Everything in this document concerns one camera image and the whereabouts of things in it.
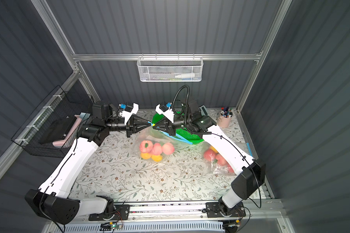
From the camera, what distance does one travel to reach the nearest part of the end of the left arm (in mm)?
574

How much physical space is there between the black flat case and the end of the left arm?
317mm

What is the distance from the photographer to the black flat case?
26.3 inches
